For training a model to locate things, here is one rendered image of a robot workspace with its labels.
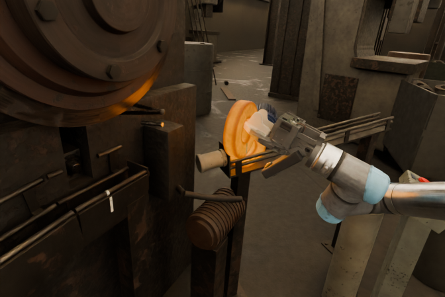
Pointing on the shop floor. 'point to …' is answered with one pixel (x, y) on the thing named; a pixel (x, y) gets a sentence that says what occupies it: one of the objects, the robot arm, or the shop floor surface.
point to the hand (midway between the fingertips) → (242, 122)
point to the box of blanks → (418, 128)
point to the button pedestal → (402, 251)
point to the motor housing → (211, 243)
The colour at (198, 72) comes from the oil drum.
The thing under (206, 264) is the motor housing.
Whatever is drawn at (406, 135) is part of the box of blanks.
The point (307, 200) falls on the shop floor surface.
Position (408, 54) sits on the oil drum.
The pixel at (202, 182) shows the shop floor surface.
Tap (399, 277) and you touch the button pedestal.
